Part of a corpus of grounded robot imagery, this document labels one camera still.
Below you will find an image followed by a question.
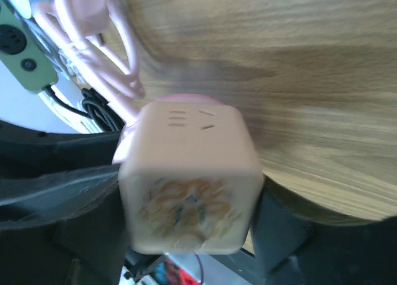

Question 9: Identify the white cable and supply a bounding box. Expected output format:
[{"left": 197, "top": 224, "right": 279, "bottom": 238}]
[{"left": 9, "top": 0, "right": 100, "bottom": 133}]

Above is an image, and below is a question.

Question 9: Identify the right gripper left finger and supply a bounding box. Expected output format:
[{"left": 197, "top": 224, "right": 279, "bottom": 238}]
[{"left": 1, "top": 165, "right": 128, "bottom": 284}]

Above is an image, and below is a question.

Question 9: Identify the green power strip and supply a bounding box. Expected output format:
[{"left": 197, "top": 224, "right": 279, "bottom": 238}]
[{"left": 1, "top": 0, "right": 58, "bottom": 93}]

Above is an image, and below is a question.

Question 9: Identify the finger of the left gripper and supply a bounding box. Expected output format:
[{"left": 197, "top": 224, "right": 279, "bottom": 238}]
[{"left": 1, "top": 121, "right": 120, "bottom": 179}]

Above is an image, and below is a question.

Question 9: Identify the black power cord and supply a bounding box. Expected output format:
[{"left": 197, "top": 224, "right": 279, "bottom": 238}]
[{"left": 43, "top": 84, "right": 123, "bottom": 132}]

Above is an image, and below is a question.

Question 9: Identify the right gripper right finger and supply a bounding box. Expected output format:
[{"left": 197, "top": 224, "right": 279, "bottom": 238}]
[{"left": 251, "top": 179, "right": 396, "bottom": 284}]

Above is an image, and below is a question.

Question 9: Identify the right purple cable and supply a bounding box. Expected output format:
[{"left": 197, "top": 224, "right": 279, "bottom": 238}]
[{"left": 194, "top": 252, "right": 207, "bottom": 285}]

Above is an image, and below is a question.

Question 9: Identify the pink round socket with cable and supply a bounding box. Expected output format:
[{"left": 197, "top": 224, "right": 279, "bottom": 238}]
[{"left": 32, "top": 0, "right": 145, "bottom": 163}]

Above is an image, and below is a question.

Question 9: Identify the beige cube plug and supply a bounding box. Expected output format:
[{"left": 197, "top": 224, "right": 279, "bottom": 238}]
[{"left": 118, "top": 102, "right": 263, "bottom": 254}]

